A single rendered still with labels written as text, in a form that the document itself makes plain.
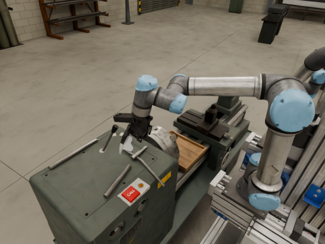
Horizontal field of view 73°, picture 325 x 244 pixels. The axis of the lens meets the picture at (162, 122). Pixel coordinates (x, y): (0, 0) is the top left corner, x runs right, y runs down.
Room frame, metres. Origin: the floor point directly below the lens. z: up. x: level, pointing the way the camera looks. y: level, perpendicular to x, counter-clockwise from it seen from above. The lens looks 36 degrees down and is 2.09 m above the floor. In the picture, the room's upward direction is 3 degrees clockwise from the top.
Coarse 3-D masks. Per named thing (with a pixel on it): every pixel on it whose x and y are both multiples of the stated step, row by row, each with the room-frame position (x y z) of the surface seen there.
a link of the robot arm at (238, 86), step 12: (168, 84) 0.81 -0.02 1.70; (180, 84) 0.79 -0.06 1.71; (192, 84) 0.79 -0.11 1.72; (204, 84) 0.78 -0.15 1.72; (216, 84) 0.77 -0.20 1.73; (228, 84) 0.76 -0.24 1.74; (240, 84) 0.75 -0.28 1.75; (252, 84) 0.74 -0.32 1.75; (264, 84) 0.72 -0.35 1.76; (240, 96) 0.75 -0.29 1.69; (252, 96) 0.74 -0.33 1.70; (264, 96) 0.71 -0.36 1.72
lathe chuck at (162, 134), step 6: (156, 126) 1.15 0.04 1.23; (156, 132) 1.08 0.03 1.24; (162, 132) 1.09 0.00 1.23; (168, 132) 1.10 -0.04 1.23; (162, 138) 1.04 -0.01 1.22; (168, 138) 1.06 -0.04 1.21; (168, 144) 1.02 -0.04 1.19; (174, 144) 1.05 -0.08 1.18; (168, 150) 0.99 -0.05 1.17; (174, 150) 1.02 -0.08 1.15; (174, 156) 1.00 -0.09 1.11
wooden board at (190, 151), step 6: (180, 138) 1.46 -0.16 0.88; (186, 138) 1.44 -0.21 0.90; (180, 144) 1.38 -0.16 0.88; (186, 144) 1.39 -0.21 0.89; (192, 144) 1.39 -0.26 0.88; (198, 144) 1.37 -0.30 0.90; (180, 150) 1.31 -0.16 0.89; (186, 150) 1.32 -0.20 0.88; (192, 150) 1.32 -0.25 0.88; (198, 150) 1.32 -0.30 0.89; (204, 150) 1.31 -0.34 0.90; (180, 156) 1.24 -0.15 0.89; (186, 156) 1.24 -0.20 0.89; (192, 156) 1.25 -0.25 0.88; (198, 156) 1.23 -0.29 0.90; (180, 162) 1.18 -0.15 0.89; (186, 162) 1.18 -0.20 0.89; (192, 162) 1.17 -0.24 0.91; (180, 168) 1.13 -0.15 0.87; (186, 168) 1.10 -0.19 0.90
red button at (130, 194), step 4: (128, 188) 0.63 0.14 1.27; (132, 188) 0.63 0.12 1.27; (124, 192) 0.61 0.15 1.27; (128, 192) 0.61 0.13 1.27; (132, 192) 0.61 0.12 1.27; (136, 192) 0.61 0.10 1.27; (124, 196) 0.59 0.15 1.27; (128, 196) 0.59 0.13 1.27; (132, 196) 0.59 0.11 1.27; (136, 196) 0.59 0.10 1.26; (128, 200) 0.57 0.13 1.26; (132, 200) 0.57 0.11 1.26
